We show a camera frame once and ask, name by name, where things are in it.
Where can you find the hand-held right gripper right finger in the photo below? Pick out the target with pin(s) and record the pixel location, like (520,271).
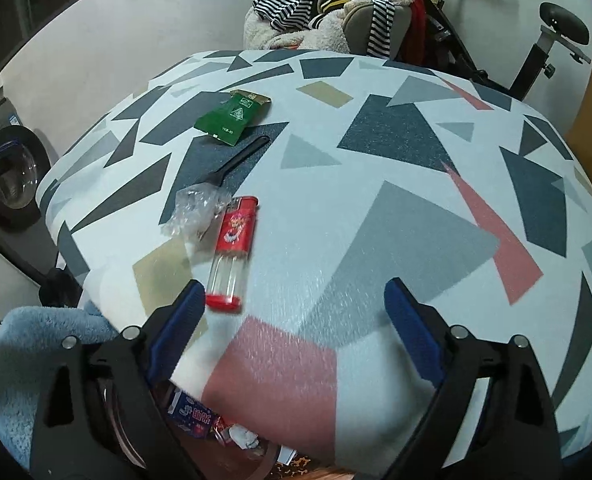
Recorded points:
(416,330)

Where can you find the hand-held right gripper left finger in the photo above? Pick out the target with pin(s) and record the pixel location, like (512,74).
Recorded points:
(175,335)

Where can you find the blue cardboard box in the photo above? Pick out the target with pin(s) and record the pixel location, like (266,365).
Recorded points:
(193,415)

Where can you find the crushed red soda can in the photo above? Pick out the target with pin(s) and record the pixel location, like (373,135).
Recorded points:
(219,427)

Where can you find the red lighter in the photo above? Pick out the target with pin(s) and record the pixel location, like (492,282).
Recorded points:
(233,240)

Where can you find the round trash bin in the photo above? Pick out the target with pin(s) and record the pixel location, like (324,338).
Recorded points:
(267,465)

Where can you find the dark washing machine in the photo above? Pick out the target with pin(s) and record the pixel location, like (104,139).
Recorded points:
(10,195)

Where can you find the clear plastic wrapper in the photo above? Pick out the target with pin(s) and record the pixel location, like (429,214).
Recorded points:
(190,210)

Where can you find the light blue fluffy towel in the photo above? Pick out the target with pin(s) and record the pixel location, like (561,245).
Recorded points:
(25,350)

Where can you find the black plastic fork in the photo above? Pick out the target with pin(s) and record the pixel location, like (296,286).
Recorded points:
(241,157)

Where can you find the green snack packet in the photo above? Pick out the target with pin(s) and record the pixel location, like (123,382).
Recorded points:
(228,117)

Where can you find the red cloth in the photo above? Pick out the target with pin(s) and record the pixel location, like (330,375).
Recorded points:
(416,30)

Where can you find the cream fleece blanket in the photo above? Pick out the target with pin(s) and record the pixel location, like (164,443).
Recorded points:
(326,35)

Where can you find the black white striped shirt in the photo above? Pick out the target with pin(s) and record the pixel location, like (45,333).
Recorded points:
(296,5)

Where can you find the black exercise bike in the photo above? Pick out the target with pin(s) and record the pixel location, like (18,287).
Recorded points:
(563,17)

